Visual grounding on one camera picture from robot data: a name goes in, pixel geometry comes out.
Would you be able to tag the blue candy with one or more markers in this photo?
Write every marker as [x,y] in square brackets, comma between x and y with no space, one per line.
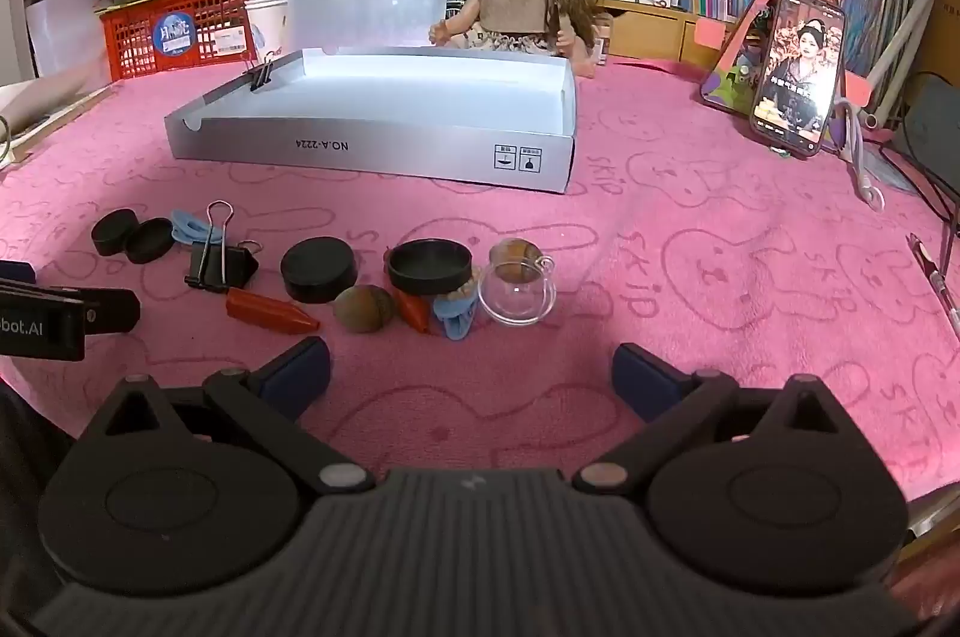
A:
[191,226]

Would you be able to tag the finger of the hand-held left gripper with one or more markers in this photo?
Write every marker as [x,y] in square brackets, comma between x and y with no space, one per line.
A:
[112,311]
[15,271]

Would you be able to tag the small black round puck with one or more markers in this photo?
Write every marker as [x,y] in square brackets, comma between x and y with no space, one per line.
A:
[111,232]

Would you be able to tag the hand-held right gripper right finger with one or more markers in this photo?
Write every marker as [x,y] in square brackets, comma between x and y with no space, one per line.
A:
[645,378]

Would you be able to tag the grey cardboard box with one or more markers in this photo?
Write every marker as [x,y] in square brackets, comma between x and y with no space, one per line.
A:
[390,89]

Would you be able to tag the wooden shelf box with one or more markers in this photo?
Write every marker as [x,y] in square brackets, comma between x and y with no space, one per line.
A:
[660,33]

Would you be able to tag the pink rabbit print blanket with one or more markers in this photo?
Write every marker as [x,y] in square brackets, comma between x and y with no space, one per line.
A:
[712,307]

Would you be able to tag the pink phone stand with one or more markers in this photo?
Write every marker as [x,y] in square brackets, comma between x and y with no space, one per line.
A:
[757,6]

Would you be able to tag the wide black round lid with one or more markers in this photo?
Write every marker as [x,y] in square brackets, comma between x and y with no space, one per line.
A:
[431,268]

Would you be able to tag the large black round puck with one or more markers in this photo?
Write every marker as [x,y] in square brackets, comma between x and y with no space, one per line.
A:
[319,269]

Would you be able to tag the small black round lid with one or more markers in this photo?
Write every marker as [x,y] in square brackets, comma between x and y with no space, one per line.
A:
[150,241]

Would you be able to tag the red and black pen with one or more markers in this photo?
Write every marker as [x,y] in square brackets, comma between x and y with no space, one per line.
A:
[937,288]

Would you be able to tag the brown cardboard piece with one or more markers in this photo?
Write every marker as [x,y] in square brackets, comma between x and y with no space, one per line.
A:
[941,25]

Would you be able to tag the large black binder clip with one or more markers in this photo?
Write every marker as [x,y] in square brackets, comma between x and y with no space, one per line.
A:
[225,268]

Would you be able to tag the clear glass cup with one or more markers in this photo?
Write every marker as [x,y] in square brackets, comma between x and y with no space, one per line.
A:
[517,301]

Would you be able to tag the red plastic crate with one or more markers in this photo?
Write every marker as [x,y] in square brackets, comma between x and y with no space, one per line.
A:
[150,44]

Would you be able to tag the white tube rack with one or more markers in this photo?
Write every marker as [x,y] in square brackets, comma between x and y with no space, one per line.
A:
[907,21]

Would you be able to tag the white paper cup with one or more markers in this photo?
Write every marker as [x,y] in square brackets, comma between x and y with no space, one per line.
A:
[264,25]

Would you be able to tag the brown nut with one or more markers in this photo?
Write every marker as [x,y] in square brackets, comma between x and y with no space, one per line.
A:
[514,248]
[364,309]

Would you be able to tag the red crayon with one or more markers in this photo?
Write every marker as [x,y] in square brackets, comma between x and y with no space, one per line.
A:
[270,310]

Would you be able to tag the small black binder clip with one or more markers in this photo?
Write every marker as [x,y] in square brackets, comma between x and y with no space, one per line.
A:
[262,74]

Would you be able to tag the dark grey panel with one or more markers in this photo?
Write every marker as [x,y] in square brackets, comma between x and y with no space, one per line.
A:
[934,115]

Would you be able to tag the smartphone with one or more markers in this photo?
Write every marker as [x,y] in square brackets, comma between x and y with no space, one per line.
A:
[799,74]

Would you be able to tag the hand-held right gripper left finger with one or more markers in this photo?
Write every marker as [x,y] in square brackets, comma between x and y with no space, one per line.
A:
[296,378]

